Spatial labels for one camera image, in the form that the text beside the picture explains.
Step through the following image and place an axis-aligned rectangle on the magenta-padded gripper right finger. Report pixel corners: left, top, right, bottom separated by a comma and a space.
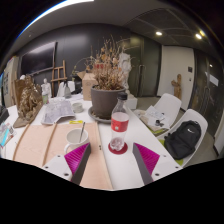
131, 142, 184, 186

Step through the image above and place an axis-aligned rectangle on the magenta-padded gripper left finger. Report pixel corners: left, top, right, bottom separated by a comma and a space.
41, 142, 92, 186

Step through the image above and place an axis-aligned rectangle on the clear red-labelled drink bottle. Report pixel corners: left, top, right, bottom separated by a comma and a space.
109, 92, 130, 152

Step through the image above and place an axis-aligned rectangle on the white mug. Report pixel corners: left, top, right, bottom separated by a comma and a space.
63, 128, 90, 155

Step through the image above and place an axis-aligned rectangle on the flat round red coaster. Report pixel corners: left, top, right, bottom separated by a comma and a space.
107, 141, 129, 156

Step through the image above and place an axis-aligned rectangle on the metal spoon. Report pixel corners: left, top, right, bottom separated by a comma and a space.
78, 121, 86, 144

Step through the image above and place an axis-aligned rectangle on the black backpack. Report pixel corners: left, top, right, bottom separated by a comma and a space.
163, 119, 202, 160

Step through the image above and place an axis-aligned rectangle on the stack of papers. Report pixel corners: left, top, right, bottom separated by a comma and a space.
134, 105, 166, 129

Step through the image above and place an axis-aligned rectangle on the grey plant saucer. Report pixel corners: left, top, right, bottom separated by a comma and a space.
87, 105, 113, 125

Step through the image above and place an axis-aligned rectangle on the open printed magazine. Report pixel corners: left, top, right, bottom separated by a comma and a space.
40, 98, 77, 126

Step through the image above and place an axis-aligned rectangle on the small white jar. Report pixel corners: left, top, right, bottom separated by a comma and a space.
72, 101, 85, 114

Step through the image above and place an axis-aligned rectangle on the white plinth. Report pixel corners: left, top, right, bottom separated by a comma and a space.
125, 93, 138, 110

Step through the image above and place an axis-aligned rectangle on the white chair with green cushion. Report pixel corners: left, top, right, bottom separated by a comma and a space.
158, 108, 209, 168
133, 92, 183, 136

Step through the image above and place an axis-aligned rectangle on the dried plant in grey pot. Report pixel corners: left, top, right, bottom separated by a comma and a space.
87, 36, 129, 120

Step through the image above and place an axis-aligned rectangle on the grey spray bottle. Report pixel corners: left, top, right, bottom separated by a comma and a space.
63, 80, 72, 99

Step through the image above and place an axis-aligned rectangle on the plain white chair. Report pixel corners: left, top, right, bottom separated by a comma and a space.
56, 80, 77, 98

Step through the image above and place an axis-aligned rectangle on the colourful book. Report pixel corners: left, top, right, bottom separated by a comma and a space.
0, 122, 17, 148

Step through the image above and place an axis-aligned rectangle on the cardboard box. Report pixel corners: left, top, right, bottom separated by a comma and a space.
77, 70, 98, 102

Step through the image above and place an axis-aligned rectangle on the golden relief sculpture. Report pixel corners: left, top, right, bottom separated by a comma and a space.
13, 75, 44, 129

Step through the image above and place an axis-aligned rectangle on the white plaster figurine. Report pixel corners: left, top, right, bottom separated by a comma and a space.
40, 78, 53, 98

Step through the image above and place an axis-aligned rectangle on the wooden figure sculpture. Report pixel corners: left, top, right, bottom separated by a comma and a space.
170, 73, 183, 100

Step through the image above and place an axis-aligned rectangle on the black box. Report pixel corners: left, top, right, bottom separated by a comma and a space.
0, 104, 10, 126

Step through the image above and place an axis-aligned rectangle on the wooden easel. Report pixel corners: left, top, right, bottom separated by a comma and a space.
50, 59, 68, 98

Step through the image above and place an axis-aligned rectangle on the tall white plaster statue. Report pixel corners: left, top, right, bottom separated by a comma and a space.
118, 52, 133, 96

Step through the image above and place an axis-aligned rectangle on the white cabinet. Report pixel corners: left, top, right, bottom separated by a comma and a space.
1, 56, 19, 108

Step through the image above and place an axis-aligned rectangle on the long ceiling strip light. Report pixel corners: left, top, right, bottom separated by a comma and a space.
16, 0, 95, 39

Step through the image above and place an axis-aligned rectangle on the dark wall screen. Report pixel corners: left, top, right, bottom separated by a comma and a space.
19, 40, 58, 76

